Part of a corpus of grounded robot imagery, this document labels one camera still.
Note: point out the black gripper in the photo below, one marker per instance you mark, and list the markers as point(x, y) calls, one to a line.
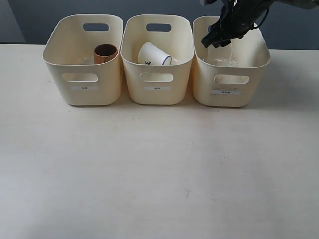
point(236, 19)

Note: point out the clear plastic bottle white cap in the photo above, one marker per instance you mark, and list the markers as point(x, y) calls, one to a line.
point(221, 56)

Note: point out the white paper cup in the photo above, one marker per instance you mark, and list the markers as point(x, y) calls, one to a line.
point(149, 54)

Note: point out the brown wooden cup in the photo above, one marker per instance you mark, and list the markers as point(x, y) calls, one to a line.
point(104, 53)

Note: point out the cream plastic bin right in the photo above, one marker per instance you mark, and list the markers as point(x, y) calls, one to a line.
point(232, 86)

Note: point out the cream plastic bin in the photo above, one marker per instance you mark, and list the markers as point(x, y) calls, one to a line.
point(158, 84)
point(69, 57)
point(232, 86)

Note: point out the cream plastic bin middle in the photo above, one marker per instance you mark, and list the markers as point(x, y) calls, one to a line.
point(158, 84)

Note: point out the cream plastic bin left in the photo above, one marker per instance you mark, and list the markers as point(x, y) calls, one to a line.
point(69, 57)

